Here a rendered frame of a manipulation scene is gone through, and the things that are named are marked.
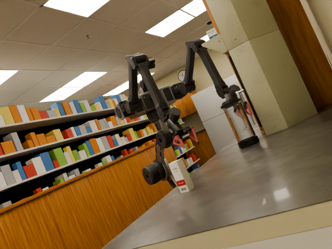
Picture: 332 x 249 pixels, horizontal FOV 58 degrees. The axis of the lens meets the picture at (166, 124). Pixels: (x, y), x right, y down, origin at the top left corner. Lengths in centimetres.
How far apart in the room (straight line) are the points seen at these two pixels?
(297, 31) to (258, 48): 40
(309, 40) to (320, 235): 148
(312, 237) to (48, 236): 243
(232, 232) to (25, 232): 225
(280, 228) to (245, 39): 116
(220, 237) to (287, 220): 13
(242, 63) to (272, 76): 16
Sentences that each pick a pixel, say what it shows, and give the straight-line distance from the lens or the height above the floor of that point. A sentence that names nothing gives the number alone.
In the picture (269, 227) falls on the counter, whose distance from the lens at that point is 57.
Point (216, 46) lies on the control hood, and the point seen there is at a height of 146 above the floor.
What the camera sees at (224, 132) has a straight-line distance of 674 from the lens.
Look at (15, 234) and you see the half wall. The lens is 265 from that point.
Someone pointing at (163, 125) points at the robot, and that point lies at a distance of 235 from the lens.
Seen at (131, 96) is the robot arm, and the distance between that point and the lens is 205.
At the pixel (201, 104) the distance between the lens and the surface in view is 681.
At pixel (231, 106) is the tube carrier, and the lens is 145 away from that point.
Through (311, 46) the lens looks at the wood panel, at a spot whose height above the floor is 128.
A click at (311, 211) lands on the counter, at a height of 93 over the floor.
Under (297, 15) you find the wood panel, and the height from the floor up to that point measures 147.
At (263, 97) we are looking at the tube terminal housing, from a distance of 156.
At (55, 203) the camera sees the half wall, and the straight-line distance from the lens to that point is 290.
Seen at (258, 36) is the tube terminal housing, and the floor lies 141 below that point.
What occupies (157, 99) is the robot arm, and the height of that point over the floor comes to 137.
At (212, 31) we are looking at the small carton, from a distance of 170.
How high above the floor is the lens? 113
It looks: 3 degrees up
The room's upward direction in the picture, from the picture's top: 24 degrees counter-clockwise
